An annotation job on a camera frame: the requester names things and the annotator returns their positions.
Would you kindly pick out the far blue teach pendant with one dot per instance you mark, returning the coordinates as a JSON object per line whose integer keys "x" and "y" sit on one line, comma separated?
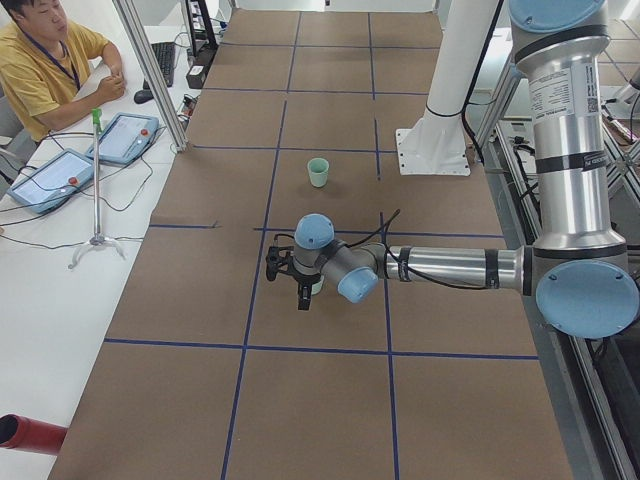
{"x": 126, "y": 137}

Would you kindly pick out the black computer mouse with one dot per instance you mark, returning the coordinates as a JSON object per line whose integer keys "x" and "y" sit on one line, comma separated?
{"x": 143, "y": 96}

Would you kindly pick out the white pedestal column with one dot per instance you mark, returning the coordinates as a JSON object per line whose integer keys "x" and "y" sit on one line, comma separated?
{"x": 435, "y": 145}

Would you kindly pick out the blue teach pendant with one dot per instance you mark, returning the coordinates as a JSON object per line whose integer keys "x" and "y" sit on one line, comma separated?
{"x": 126, "y": 137}
{"x": 53, "y": 183}

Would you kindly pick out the black keyboard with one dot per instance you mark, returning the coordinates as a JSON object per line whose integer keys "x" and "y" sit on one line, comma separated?
{"x": 165, "y": 56}

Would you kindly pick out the green cup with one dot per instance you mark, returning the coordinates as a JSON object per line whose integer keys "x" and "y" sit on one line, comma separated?
{"x": 316, "y": 287}
{"x": 318, "y": 170}

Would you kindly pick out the green handled reacher tool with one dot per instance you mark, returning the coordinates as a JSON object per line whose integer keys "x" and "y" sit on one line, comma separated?
{"x": 98, "y": 240}

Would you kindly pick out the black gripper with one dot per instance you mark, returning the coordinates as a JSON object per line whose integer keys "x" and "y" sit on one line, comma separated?
{"x": 303, "y": 281}

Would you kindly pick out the black mini computer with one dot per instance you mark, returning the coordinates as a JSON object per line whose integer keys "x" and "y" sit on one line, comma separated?
{"x": 196, "y": 76}

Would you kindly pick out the red cylinder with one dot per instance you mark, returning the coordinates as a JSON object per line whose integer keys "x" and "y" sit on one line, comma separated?
{"x": 29, "y": 435}

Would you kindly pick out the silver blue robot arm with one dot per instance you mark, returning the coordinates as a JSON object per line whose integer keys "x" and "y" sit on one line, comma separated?
{"x": 577, "y": 268}

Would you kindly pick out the aluminium frame post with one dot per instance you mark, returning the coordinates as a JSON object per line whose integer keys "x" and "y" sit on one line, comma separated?
{"x": 142, "y": 48}

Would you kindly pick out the man in yellow shirt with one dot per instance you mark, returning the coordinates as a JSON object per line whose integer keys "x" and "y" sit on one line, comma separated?
{"x": 54, "y": 71}

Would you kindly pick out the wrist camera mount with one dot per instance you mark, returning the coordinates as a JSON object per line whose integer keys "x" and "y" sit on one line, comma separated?
{"x": 279, "y": 261}

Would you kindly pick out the near blue teach pendant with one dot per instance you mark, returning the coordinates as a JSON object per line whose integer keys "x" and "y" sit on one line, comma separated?
{"x": 53, "y": 183}

